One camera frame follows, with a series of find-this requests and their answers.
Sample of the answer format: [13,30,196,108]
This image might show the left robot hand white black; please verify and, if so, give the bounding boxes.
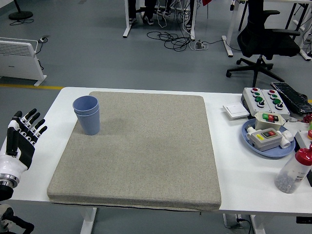
[0,108,48,180]

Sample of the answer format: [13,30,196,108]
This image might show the blue ribbed plastic cup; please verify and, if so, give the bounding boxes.
[72,96,99,115]
[74,108,101,136]

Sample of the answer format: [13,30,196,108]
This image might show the white panel heater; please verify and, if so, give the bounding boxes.
[0,37,47,88]

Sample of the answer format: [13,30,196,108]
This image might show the white table leg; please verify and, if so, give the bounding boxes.
[80,207,97,234]
[248,214,264,234]

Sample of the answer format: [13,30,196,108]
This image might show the black round fan base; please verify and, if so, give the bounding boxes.
[8,0,34,20]

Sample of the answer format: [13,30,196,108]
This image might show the grey-brown fabric mat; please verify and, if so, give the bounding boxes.
[46,91,222,212]

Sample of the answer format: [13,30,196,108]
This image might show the person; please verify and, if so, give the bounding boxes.
[128,0,156,25]

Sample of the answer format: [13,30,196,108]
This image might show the white under-table power strip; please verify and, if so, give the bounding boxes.
[223,213,244,229]

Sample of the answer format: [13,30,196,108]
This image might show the white plastic fitting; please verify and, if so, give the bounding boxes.
[279,130,294,149]
[245,124,256,140]

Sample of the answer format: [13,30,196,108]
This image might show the white four-button control box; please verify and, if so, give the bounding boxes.
[260,89,291,117]
[241,87,271,112]

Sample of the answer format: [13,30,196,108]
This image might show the white desk leg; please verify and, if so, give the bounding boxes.
[221,0,242,58]

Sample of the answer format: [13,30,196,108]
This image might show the blue round plate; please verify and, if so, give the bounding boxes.
[241,118,296,158]

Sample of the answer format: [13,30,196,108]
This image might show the black office chair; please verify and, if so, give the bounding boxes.
[226,0,301,88]

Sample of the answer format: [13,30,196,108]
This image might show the clear screw bottle red cap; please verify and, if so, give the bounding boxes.
[274,144,312,194]

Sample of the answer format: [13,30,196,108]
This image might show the black keyboard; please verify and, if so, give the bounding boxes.
[270,81,312,115]

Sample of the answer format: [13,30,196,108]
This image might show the white box red button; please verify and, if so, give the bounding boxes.
[294,130,312,150]

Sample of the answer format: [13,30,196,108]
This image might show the white floor cable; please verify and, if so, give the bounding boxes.
[155,6,169,29]

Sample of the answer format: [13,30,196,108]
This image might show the black floor cable bundle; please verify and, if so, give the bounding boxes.
[146,31,195,51]

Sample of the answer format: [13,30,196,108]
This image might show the white wall switch plate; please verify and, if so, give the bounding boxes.
[222,102,251,120]

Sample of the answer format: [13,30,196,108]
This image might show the white switch box green red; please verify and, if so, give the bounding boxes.
[254,111,286,131]

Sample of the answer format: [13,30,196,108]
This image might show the grey switch box yellow label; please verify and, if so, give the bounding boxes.
[248,127,283,152]

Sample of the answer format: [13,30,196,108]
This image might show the white desk frame dark legs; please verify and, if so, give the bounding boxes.
[285,0,312,61]

